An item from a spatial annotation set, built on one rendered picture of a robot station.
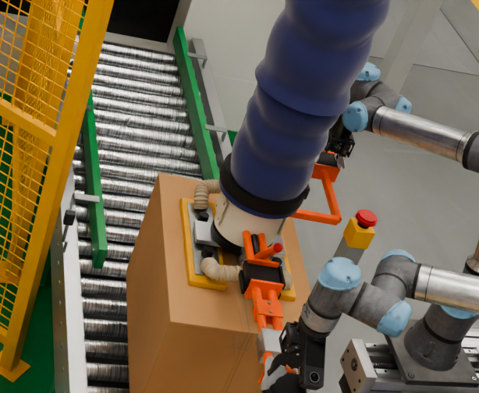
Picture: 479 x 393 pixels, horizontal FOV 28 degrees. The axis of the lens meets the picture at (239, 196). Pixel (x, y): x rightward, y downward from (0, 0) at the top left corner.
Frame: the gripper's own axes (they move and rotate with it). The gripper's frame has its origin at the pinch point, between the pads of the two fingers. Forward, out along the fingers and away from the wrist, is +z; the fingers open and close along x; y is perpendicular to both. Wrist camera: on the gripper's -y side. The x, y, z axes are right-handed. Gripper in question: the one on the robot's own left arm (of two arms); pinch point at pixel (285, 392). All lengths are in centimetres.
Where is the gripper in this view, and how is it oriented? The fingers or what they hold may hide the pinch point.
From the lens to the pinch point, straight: 214.1
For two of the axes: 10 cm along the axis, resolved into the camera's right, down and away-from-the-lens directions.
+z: -3.2, 7.6, 5.7
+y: -1.1, -6.2, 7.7
